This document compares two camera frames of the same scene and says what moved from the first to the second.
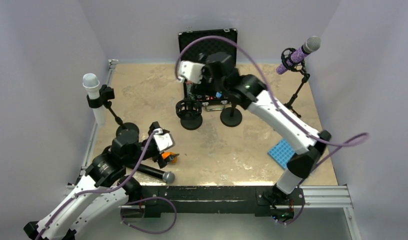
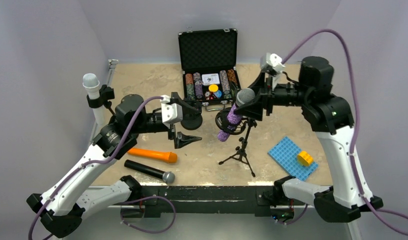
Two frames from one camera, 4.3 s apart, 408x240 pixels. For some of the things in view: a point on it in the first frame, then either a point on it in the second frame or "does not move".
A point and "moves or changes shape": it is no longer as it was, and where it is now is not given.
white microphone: x=91 y=81 does not move
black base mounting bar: x=264 y=200 does not move
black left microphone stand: x=107 y=93 does not move
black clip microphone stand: x=231 y=116 moves or changes shape
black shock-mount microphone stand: x=189 y=111 does not move
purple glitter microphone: x=312 y=44 -> x=234 y=118
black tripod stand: x=298 y=66 moves or changes shape
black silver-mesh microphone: x=168 y=177 does not move
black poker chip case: x=193 y=45 does not move
